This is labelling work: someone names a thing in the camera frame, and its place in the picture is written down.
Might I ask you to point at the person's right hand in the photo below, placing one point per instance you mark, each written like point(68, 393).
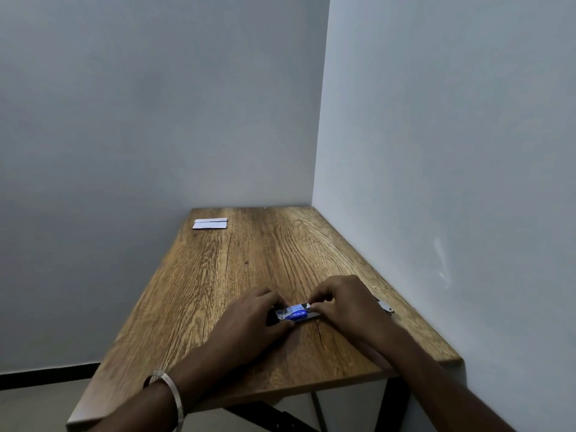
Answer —
point(355, 310)

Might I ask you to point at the person's left hand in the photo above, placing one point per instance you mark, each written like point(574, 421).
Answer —
point(243, 321)

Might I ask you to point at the person's left thumb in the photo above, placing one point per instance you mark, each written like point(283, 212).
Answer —
point(282, 327)

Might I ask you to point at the person's right thumb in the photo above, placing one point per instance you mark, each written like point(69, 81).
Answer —
point(320, 311)

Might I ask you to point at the blue and white card pack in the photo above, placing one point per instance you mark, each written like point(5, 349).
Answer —
point(294, 314)

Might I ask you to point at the person's right forearm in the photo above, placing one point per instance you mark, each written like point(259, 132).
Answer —
point(432, 391)

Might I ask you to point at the person's left forearm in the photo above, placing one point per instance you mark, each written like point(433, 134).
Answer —
point(180, 391)

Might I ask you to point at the black skirting board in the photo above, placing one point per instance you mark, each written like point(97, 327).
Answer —
point(45, 375)

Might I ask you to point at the small metal bracket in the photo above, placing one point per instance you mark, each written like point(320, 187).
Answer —
point(385, 306)

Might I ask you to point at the black metal table frame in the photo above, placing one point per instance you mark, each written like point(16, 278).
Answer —
point(360, 404)

